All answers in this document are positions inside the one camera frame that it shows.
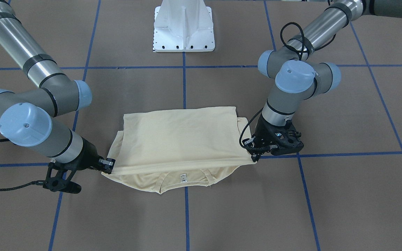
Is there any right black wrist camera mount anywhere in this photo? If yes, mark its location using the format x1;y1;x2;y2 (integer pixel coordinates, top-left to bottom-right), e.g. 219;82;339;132
43;161;82;194

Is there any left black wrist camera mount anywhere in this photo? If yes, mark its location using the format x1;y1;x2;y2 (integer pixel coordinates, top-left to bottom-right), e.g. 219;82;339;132
269;120;304;156

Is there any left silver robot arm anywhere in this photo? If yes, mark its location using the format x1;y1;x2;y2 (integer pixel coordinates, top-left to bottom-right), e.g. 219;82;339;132
239;0;402;162

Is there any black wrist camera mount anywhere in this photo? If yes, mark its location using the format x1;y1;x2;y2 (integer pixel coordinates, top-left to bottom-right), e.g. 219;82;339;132
43;161;82;194
269;120;304;156

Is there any beige long-sleeve printed shirt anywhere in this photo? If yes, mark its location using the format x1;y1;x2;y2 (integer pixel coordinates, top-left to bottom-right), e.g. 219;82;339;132
105;106;254;194

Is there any white camera post with base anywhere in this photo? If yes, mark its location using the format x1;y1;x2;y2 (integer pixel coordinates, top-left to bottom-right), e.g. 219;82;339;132
153;0;215;52

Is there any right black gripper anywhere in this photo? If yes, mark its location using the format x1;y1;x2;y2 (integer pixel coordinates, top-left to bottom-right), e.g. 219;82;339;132
69;138;116;174

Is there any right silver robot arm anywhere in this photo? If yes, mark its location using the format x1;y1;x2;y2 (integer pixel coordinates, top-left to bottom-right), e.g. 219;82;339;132
0;0;115;174

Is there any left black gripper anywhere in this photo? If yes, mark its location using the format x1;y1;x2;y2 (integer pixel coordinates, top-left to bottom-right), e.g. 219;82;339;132
241;115;276;162

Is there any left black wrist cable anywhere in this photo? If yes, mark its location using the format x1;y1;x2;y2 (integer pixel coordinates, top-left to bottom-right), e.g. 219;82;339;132
239;22;313;156

